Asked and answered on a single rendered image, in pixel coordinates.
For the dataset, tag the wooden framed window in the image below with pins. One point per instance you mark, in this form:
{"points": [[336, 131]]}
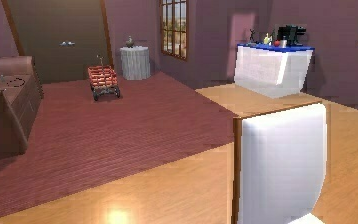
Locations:
{"points": [[174, 28]]}

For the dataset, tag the small grey object on sofa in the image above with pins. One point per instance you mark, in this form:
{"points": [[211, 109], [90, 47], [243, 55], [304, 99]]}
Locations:
{"points": [[2, 79]]}

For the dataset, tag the grey metal cup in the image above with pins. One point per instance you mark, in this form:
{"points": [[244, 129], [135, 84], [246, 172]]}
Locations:
{"points": [[283, 43]]}

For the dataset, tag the dark brown room door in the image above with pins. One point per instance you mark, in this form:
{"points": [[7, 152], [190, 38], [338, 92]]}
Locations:
{"points": [[63, 33]]}

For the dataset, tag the white round side table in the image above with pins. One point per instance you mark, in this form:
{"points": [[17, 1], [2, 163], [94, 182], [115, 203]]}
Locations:
{"points": [[135, 62]]}

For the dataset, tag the white counter with blue top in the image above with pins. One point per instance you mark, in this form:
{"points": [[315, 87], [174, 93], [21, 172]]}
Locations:
{"points": [[270, 68]]}

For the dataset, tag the pale yellow green bottle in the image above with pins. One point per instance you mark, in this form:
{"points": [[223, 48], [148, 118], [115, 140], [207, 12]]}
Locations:
{"points": [[267, 39]]}

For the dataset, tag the red apple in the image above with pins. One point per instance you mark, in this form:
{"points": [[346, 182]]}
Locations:
{"points": [[277, 43]]}

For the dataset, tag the small grey bird figurine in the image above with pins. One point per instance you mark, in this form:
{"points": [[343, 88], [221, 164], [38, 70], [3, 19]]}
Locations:
{"points": [[130, 42]]}

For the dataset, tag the small dark statuette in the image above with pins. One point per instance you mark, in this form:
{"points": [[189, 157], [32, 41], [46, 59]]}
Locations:
{"points": [[252, 36]]}

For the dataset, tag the black coffee machine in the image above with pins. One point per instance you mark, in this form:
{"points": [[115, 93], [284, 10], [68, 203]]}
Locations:
{"points": [[291, 34]]}

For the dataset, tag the red toy wagon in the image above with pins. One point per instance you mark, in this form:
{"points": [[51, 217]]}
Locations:
{"points": [[102, 79]]}

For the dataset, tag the brown sofa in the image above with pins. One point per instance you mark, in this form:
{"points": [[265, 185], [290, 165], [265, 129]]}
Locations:
{"points": [[10, 100]]}

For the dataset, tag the white cabinet with wooden top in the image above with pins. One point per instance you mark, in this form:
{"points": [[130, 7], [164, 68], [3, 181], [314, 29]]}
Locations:
{"points": [[280, 160]]}

